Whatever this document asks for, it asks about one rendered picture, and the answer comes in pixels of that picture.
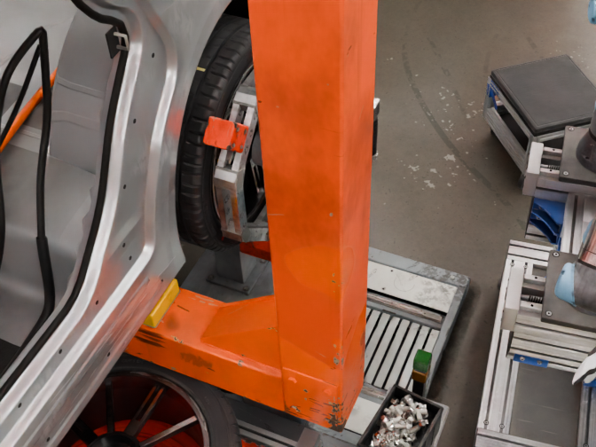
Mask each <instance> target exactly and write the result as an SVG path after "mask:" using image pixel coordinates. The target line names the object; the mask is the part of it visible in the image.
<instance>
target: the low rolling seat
mask: <svg viewBox="0 0 596 447"><path fill-rule="evenodd" d="M496 95H497V96H498V97H499V99H500V101H496V99H495V96H496ZM595 102H596V86H595V85H594V84H593V83H592V81H591V80H590V79H589V78H588V77H587V76H586V75H585V73H584V72H583V71H582V70H581V69H580V67H579V66H578V65H577V64H576V63H575V62H574V60H573V59H572V58H571V57H570V56H569V55H568V54H563V55H559V56H554V57H550V58H546V59H539V60H534V61H530V62H526V63H521V64H517V65H513V66H509V67H501V68H497V69H493V70H492V71H491V75H490V76H489V77H488V82H487V89H486V94H485V100H484V106H483V112H482V116H483V117H484V119H485V121H486V122H487V123H488V124H489V125H490V133H491V135H492V136H497V137H498V139H499V141H500V142H501V143H502V145H503V146H504V147H505V149H506V150H507V152H508V153H509V154H510V156H511V157H512V159H513V160H514V162H515V164H516V165H517V166H518V168H519V169H520V171H521V177H520V179H519V181H518V184H517V186H518V188H519V189H521V190H523V185H524V179H525V174H526V168H527V161H528V158H529V152H530V148H531V143H532V142H535V143H540V144H544V146H543V148H544V147H549V148H555V149H561V150H562V146H563V138H564V131H565V127H566V126H573V127H578V128H585V129H589V128H590V124H591V120H592V115H593V112H594V108H595Z"/></svg>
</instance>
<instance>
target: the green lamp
mask: <svg viewBox="0 0 596 447"><path fill-rule="evenodd" d="M431 362H432V353H430V352H427V351H425V350H422V349H418V350H417V352H416V354H415V357H414V359H413V364H412V368H413V369H416V370H419V371H422V372H424V373H427V371H428V369H429V366H430V364H431Z"/></svg>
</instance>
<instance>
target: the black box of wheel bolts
mask: <svg viewBox="0 0 596 447"><path fill-rule="evenodd" d="M442 413H443V407H442V406H440V405H438V404H435V403H433V402H431V401H429V400H427V399H426V398H424V397H422V396H419V395H417V394H415V393H413V392H411V391H410V390H408V389H406V388H402V387H400V386H398V385H396V384H394V385H393V387H392V388H391V390H390V391H389V392H388V394H387V396H386V398H385V399H384V401H383V402H382V404H381V406H380V408H379V409H378V411H377V412H376V413H375V415H374V416H373V418H372V420H371V422H370V423H369V425H368V427H367V428H366V430H365V431H364V433H363V434H362V436H361V437H360V439H359V441H358V442H357V447H430V446H431V445H432V444H433V441H434V440H435V437H436V436H437V434H438V432H439V429H440V424H441V418H442Z"/></svg>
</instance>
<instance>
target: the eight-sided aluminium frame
mask: <svg viewBox="0 0 596 447"><path fill-rule="evenodd" d="M232 103H233V105H232V109H231V115H230V118H229V121H231V122H236V123H239V124H241V121H242V117H243V113H244V111H246V112H247V113H246V117H245V120H244V124H243V125H246V126H248V132H247V138H246V142H245V144H244V148H243V152H242V153H236V154H235V158H234V162H233V164H232V165H231V158H232V155H233V152H232V151H228V150H224V149H221V152H220V155H219V159H218V163H217V165H216V169H215V175H214V179H215V180H214V186H215V187H216V197H217V203H218V208H219V215H220V221H221V226H222V227H221V231H222V233H223V236H224V237H226V238H229V239H235V240H237V241H240V242H245V243H247V242H253V241H266V242H268V241H270V238H269V228H268V223H266V222H267V221H268V218H267V208H266V204H265V206H264V207H263V209H262V211H261V213H260V214H259V216H258V217H257V218H256V219H255V221H254V222H253V223H248V222H247V213H246V205H245V197H244V190H243V173H244V169H245V166H246V162H247V156H248V153H249V149H250V146H251V142H252V139H253V135H254V132H255V125H256V123H257V119H258V111H257V101H256V91H255V72H254V69H253V71H252V72H251V73H250V75H249V76H248V77H247V79H246V80H245V81H244V82H243V83H242V84H240V85H239V88H238V90H237V91H236V95H235V97H234V99H233V101H232Z"/></svg>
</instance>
